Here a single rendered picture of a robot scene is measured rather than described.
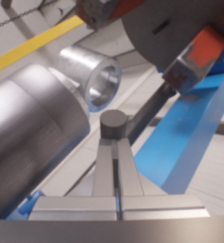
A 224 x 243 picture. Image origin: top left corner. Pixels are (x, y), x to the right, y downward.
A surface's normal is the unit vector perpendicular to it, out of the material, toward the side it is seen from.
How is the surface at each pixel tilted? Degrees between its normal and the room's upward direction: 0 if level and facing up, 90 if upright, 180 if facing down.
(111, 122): 79
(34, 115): 90
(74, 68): 121
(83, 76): 127
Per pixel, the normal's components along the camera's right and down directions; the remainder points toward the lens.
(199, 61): 0.26, -0.36
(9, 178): 0.70, 0.20
